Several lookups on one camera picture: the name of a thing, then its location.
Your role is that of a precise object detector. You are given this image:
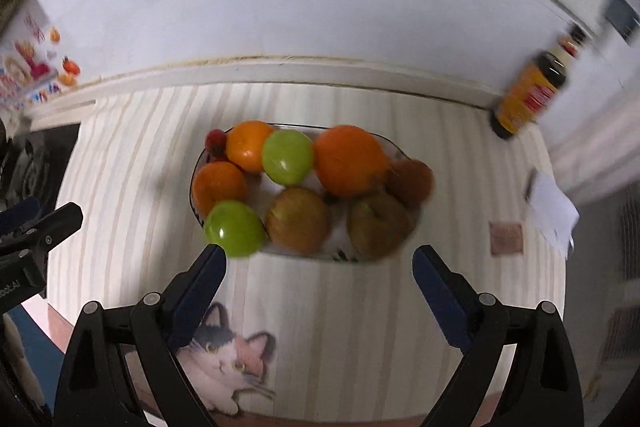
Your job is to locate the small orange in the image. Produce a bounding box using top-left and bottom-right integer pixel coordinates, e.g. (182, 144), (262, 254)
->
(225, 120), (275, 174)
(192, 161), (248, 218)

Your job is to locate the cat sticker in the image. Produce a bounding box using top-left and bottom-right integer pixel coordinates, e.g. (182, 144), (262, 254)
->
(176, 301), (279, 416)

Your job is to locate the large orange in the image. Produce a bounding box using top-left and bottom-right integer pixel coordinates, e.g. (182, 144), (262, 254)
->
(313, 125), (390, 199)

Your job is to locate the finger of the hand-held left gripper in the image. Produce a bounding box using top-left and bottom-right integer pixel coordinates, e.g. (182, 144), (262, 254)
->
(0, 202), (84, 260)
(0, 198), (42, 235)

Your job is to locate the black gas stove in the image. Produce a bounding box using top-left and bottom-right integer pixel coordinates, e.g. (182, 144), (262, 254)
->
(0, 123), (82, 210)

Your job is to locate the dark red apple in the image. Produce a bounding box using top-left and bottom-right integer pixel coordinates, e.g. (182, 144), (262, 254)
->
(348, 192), (415, 261)

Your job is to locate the white folded tissue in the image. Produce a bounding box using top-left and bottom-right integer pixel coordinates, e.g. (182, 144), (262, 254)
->
(524, 169), (581, 259)

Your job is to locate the oval floral ceramic plate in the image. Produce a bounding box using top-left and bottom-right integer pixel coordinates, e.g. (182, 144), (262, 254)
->
(189, 123), (426, 264)

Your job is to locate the small brown paper card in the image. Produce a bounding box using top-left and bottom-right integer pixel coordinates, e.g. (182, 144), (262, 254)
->
(488, 221), (525, 256)

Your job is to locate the dark reddish orange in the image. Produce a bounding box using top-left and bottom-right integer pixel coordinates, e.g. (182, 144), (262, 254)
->
(386, 158), (436, 208)

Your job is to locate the colourful cartoon wall sticker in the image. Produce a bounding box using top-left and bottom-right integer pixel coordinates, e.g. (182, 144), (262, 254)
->
(0, 11), (82, 108)

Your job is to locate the dark grey plug charger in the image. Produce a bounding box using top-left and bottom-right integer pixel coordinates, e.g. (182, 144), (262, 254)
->
(604, 0), (640, 44)

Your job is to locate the green round fruit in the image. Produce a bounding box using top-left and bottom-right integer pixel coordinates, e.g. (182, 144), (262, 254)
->
(203, 200), (267, 258)
(262, 129), (315, 186)

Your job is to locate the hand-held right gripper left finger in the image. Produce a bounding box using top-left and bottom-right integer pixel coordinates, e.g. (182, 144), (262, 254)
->
(52, 243), (228, 427)

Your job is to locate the yellow-red apple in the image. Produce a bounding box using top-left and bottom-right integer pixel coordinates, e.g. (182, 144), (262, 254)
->
(265, 187), (332, 256)

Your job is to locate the dark soy sauce bottle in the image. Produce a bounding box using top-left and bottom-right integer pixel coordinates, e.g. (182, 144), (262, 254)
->
(489, 24), (589, 140)

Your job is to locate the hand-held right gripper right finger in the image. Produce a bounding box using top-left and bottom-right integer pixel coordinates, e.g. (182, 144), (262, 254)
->
(412, 244), (586, 427)

